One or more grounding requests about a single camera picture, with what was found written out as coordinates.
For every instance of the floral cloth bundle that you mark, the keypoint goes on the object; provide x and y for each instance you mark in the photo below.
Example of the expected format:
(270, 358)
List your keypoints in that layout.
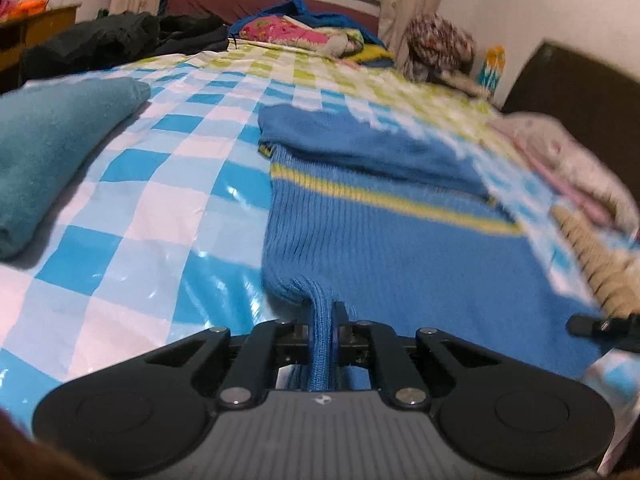
(440, 40)

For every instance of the blue green checkered bed sheet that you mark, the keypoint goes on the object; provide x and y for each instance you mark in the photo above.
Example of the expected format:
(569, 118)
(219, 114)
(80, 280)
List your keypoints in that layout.
(150, 210)

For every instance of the beige knitted garment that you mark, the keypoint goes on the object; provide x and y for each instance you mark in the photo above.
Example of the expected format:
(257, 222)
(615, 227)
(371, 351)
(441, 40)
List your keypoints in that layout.
(605, 280)

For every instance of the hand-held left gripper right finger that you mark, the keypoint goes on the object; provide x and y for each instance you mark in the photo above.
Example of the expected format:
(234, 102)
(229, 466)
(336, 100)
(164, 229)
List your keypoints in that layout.
(341, 330)

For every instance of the blue striped knit sweater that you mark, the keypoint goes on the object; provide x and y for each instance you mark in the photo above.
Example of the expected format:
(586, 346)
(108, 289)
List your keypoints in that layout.
(400, 260)

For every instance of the pink folded blanket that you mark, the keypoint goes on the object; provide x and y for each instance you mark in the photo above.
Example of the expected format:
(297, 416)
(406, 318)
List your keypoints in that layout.
(575, 155)

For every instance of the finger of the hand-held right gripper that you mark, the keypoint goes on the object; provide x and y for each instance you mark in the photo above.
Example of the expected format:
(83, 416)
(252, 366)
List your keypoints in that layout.
(610, 327)

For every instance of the teal folded cloth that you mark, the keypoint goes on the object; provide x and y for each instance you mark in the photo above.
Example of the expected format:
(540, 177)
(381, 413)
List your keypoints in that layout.
(50, 160)

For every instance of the maroon sofa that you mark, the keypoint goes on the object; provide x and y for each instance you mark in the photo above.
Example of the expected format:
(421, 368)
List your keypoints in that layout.
(215, 2)

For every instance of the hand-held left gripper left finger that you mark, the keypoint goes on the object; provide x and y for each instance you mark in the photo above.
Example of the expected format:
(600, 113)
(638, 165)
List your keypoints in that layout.
(285, 332)

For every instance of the orange item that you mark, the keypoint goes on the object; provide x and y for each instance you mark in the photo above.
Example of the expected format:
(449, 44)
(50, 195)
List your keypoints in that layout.
(30, 6)

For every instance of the pink floral quilt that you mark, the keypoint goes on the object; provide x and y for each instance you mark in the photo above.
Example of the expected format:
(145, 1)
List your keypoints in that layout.
(285, 30)

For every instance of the wooden desk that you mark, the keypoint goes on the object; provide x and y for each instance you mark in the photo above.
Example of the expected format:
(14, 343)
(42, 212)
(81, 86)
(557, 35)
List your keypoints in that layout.
(45, 27)

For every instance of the dark blue blanket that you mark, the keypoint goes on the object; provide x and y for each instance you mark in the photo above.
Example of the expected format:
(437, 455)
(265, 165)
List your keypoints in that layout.
(320, 17)

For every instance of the yellow green cloth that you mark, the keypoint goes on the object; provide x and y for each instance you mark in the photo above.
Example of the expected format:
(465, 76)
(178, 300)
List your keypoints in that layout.
(372, 52)

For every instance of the black jacket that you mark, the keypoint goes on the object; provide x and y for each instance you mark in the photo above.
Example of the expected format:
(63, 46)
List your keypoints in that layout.
(110, 37)

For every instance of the pink pillow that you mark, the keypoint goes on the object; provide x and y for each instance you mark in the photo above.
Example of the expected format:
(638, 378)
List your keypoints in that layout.
(590, 205)

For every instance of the dark wooden headboard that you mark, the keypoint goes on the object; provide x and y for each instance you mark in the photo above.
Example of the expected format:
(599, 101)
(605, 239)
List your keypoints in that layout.
(575, 90)

